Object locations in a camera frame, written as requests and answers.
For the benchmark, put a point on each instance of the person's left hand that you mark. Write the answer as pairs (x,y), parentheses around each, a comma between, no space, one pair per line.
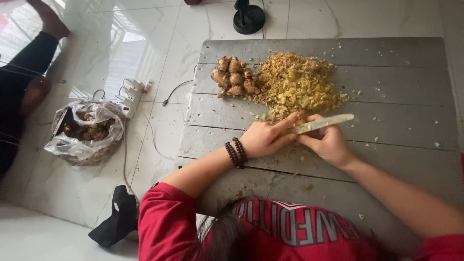
(263,139)

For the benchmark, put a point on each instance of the person's right hand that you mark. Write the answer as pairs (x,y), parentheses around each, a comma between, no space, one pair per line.
(331,147)

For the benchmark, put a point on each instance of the pale kitchen knife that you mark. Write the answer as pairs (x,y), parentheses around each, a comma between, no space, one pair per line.
(326,122)

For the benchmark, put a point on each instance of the ginger piece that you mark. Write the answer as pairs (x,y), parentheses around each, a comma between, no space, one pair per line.
(301,119)

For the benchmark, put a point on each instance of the pile of chopped ginger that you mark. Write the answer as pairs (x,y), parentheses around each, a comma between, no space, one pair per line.
(297,85)

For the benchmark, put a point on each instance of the heap of whole ginger roots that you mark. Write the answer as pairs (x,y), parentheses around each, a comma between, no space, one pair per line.
(234,78)

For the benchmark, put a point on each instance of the black fan base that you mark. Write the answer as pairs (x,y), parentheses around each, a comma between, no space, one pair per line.
(248,20)

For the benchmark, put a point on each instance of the white power strip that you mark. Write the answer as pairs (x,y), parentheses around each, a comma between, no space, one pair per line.
(135,97)

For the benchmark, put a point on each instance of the dark red object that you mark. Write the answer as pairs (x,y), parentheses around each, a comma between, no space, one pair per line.
(193,2)

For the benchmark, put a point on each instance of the black fabric pouch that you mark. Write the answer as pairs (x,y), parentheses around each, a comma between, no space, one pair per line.
(118,217)

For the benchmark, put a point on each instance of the clear plastic bag of ginger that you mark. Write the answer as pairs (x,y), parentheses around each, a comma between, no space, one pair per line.
(87,134)

